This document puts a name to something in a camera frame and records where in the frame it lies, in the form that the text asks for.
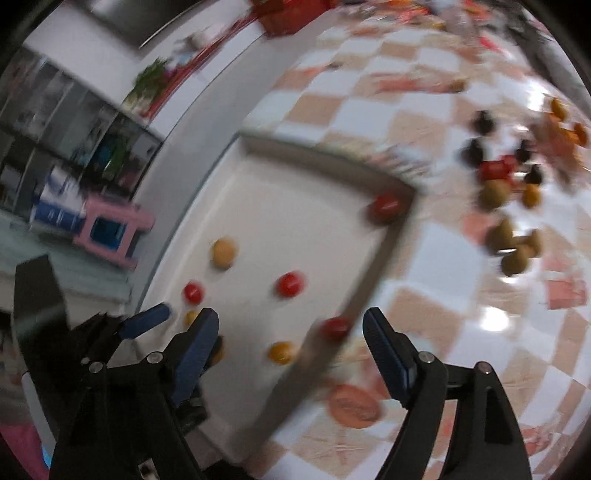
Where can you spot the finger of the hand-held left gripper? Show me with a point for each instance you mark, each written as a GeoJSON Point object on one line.
{"type": "Point", "coordinates": [147, 319]}

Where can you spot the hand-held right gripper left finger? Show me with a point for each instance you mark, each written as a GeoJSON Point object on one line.
{"type": "Point", "coordinates": [194, 360]}

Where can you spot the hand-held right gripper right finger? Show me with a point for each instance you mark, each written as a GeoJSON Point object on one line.
{"type": "Point", "coordinates": [388, 360]}

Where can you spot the yellow cherry tomato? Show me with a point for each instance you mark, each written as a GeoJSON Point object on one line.
{"type": "Point", "coordinates": [281, 352]}
{"type": "Point", "coordinates": [190, 317]}
{"type": "Point", "coordinates": [219, 353]}
{"type": "Point", "coordinates": [531, 196]}

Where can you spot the red cherry tomato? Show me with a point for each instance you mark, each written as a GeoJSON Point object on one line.
{"type": "Point", "coordinates": [193, 291]}
{"type": "Point", "coordinates": [290, 284]}
{"type": "Point", "coordinates": [509, 162]}
{"type": "Point", "coordinates": [489, 170]}
{"type": "Point", "coordinates": [385, 207]}
{"type": "Point", "coordinates": [336, 326]}

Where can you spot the brown longan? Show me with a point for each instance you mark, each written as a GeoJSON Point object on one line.
{"type": "Point", "coordinates": [501, 235]}
{"type": "Point", "coordinates": [224, 253]}
{"type": "Point", "coordinates": [494, 194]}
{"type": "Point", "coordinates": [533, 240]}
{"type": "Point", "coordinates": [515, 263]}

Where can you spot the white tray with grey rim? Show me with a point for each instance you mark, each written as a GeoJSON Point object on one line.
{"type": "Point", "coordinates": [277, 221]}

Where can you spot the checkered printed tablecloth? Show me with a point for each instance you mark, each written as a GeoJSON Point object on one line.
{"type": "Point", "coordinates": [461, 323]}

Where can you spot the blue white storage box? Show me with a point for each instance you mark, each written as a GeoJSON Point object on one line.
{"type": "Point", "coordinates": [60, 203]}

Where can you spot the pink stool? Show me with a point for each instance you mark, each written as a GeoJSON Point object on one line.
{"type": "Point", "coordinates": [138, 219]}

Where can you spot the dark glass cabinet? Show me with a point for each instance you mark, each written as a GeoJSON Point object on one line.
{"type": "Point", "coordinates": [55, 115]}

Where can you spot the dark purple cherry tomato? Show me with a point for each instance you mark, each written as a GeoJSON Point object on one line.
{"type": "Point", "coordinates": [484, 122]}
{"type": "Point", "coordinates": [473, 152]}
{"type": "Point", "coordinates": [524, 150]}
{"type": "Point", "coordinates": [535, 174]}

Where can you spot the green potted plant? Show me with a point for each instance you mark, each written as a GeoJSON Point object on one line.
{"type": "Point", "coordinates": [150, 81]}

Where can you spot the clear glass bowl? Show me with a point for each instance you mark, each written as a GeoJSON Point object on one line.
{"type": "Point", "coordinates": [556, 143]}

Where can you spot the black television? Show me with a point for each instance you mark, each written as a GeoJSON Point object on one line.
{"type": "Point", "coordinates": [124, 21]}

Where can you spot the orange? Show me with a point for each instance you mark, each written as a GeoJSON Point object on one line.
{"type": "Point", "coordinates": [579, 134]}
{"type": "Point", "coordinates": [558, 108]}

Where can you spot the stack of red gift boxes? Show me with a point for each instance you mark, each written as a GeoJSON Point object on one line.
{"type": "Point", "coordinates": [286, 18]}

